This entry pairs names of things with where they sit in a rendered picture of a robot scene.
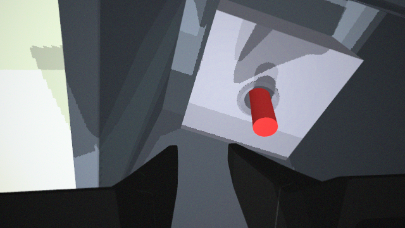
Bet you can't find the white square plate with hole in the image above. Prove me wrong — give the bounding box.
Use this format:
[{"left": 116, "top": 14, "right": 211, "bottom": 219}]
[{"left": 181, "top": 0, "right": 363, "bottom": 160}]

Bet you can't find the red peg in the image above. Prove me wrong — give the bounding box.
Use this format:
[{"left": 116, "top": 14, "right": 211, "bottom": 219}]
[{"left": 249, "top": 88, "right": 278, "bottom": 137}]

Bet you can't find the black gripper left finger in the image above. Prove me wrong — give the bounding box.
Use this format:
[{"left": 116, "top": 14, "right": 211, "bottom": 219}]
[{"left": 0, "top": 145, "right": 178, "bottom": 228}]

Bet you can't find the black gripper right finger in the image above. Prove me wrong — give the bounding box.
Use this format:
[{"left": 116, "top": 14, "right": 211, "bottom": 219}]
[{"left": 228, "top": 143, "right": 405, "bottom": 228}]

